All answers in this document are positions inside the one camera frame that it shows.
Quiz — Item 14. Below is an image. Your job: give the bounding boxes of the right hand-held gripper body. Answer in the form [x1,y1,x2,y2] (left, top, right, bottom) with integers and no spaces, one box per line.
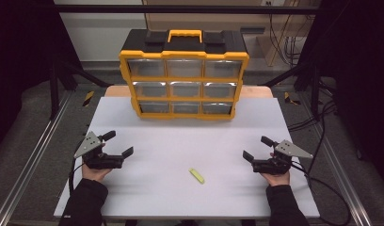
[251,139,314,176]

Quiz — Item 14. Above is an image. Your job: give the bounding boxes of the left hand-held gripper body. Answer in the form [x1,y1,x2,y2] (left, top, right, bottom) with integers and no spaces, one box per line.
[73,131,125,170]

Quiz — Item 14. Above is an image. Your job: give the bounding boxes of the small yellow-green stick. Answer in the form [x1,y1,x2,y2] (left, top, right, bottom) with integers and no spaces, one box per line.
[188,168,206,186]

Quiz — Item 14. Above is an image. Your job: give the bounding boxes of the clear plastic pull-out drawer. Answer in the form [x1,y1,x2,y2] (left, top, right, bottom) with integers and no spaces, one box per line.
[132,81,168,99]

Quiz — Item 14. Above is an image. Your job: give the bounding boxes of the yellow black drawer organizer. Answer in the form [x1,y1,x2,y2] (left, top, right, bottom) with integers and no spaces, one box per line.
[119,28,250,121]

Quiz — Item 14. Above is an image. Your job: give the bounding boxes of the person's right hand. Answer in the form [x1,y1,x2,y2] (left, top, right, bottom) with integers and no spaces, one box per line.
[261,170,291,187]

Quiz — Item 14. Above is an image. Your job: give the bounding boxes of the person's left hand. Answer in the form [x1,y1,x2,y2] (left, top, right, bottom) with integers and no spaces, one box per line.
[81,163,114,184]

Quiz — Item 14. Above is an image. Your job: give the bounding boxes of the yellow black hazard tape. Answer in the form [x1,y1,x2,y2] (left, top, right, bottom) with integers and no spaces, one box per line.
[283,91,302,106]
[82,90,96,108]

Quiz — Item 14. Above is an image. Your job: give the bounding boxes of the white table cover sheet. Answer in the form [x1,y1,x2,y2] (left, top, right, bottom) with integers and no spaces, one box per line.
[53,96,321,219]

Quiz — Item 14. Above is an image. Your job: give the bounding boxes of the black metal stand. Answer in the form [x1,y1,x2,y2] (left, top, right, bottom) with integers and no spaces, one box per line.
[48,59,111,121]
[262,62,324,121]

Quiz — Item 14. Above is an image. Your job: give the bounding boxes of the set of clear organizer bins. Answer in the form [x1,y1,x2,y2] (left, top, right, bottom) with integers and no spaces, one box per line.
[127,58,244,115]

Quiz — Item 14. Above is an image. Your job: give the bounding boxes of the dark curtain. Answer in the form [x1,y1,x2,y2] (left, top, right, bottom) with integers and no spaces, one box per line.
[0,0,73,153]
[306,0,384,182]

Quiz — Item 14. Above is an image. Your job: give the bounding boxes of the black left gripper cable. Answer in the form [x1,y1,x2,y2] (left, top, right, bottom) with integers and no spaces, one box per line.
[68,158,87,193]

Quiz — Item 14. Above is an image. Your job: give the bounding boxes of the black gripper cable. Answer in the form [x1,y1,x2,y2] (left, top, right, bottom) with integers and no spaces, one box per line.
[68,158,87,193]
[290,161,353,226]

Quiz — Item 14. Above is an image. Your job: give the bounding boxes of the black floor cables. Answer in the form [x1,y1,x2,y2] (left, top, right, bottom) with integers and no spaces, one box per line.
[287,100,338,132]

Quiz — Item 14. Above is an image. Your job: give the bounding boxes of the aluminium floor rail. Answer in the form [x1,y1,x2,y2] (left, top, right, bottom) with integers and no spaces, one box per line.
[297,93,374,226]
[0,90,73,226]

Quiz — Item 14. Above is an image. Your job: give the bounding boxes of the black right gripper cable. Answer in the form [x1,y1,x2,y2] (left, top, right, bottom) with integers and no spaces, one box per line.
[290,161,353,226]

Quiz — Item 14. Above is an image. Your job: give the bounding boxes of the bundle of hanging cables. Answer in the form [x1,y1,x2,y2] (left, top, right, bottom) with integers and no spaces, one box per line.
[267,12,308,68]

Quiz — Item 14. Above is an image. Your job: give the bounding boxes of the black horizontal frame bar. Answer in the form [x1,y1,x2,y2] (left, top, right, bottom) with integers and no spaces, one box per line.
[53,4,324,14]

